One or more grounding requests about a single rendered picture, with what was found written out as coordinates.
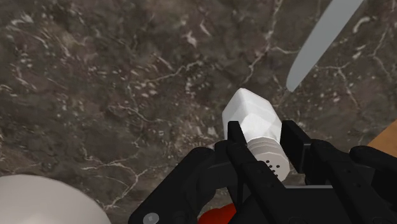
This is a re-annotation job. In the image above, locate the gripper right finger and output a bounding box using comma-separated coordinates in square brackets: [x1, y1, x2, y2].
[280, 120, 397, 224]

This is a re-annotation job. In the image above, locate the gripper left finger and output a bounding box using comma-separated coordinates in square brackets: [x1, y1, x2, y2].
[128, 120, 288, 224]

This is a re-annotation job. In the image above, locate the white salt shaker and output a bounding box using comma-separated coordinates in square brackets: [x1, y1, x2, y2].
[221, 87, 291, 182]

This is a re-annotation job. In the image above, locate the red round object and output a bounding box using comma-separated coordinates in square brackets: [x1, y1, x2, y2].
[197, 203, 238, 224]

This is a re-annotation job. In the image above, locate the brown wooden board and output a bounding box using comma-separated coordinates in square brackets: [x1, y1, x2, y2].
[366, 120, 397, 158]

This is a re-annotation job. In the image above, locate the grey table knife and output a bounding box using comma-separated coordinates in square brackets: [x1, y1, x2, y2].
[285, 0, 365, 93]

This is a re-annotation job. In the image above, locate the white round plate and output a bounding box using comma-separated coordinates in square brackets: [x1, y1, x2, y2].
[0, 174, 112, 224]

